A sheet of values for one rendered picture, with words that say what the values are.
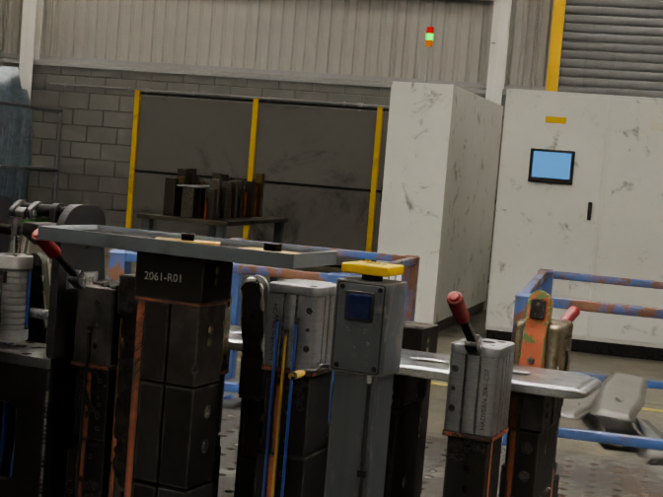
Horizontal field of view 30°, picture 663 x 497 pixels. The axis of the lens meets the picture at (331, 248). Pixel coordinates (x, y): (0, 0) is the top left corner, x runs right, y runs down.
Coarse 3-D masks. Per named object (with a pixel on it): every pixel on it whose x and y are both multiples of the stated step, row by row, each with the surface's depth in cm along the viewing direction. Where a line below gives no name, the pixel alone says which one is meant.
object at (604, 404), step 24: (528, 288) 389; (600, 312) 360; (624, 312) 358; (648, 312) 357; (624, 384) 438; (648, 384) 471; (576, 408) 403; (600, 408) 387; (624, 408) 392; (576, 432) 363; (600, 432) 362; (624, 432) 391; (648, 432) 409; (648, 456) 373
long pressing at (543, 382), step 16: (240, 336) 192; (416, 352) 190; (400, 368) 175; (416, 368) 174; (432, 368) 174; (448, 368) 177; (528, 368) 183; (544, 368) 184; (512, 384) 169; (528, 384) 168; (544, 384) 168; (560, 384) 171; (576, 384) 172; (592, 384) 175
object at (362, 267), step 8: (344, 264) 149; (352, 264) 148; (360, 264) 148; (368, 264) 148; (376, 264) 149; (384, 264) 150; (392, 264) 151; (352, 272) 148; (360, 272) 148; (368, 272) 148; (376, 272) 147; (384, 272) 147; (392, 272) 148; (400, 272) 151; (368, 280) 149; (376, 280) 149
